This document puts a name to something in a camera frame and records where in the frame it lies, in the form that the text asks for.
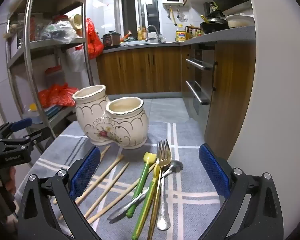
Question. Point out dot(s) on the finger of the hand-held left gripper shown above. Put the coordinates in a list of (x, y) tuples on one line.
[(21, 124), (35, 137)]

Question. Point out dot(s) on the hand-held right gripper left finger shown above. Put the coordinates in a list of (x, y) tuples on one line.
[(86, 172)]

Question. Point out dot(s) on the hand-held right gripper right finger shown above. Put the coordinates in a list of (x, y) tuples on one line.
[(213, 172)]

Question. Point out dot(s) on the silver scalloped dessert spoon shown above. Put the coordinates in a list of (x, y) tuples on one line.
[(176, 166)]

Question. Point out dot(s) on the gold metal fork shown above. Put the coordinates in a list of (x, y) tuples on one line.
[(164, 152)]

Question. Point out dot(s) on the cream floral ceramic utensil holder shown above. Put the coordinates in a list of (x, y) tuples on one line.
[(120, 127)]

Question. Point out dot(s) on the silver metal spoon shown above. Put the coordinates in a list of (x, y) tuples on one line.
[(163, 221)]

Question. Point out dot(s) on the person's left hand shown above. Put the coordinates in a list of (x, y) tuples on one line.
[(11, 182)]

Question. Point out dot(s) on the yellow capped plastic bottle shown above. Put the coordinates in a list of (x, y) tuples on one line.
[(33, 115)]

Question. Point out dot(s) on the grey plaid table cloth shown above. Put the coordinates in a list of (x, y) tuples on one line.
[(190, 180)]

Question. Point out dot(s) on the crumpled red plastic bag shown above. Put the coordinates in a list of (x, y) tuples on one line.
[(57, 95)]

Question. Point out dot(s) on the red lidded plastic container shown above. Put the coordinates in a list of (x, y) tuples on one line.
[(54, 76)]

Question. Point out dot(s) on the white plastic bag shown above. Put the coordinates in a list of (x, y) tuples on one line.
[(76, 60)]

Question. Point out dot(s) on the stainless built-in appliance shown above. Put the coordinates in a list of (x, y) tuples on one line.
[(197, 80)]

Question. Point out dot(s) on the clear plastic bag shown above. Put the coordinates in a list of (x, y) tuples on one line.
[(57, 31)]

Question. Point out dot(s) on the hanging red plastic bag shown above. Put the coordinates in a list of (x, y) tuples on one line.
[(92, 42)]

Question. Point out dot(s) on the wooden kitchen cabinets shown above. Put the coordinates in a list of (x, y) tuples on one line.
[(140, 70)]

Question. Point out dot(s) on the yellow plastic strainer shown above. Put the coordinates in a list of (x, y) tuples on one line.
[(77, 22)]

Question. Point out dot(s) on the dark pressure cooker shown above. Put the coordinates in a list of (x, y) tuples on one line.
[(111, 39)]

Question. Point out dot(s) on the grey kitchen countertop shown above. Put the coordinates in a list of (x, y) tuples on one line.
[(215, 37)]

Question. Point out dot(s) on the yellow cooking oil bottle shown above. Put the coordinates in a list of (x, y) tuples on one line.
[(180, 34)]

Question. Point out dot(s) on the black wok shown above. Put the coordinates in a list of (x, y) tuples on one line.
[(213, 26)]

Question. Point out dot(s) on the white pot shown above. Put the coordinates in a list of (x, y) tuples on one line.
[(240, 21)]

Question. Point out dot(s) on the metal sink faucet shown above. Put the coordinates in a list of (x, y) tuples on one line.
[(153, 28)]

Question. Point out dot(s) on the kitchen window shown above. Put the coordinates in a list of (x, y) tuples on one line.
[(137, 7)]

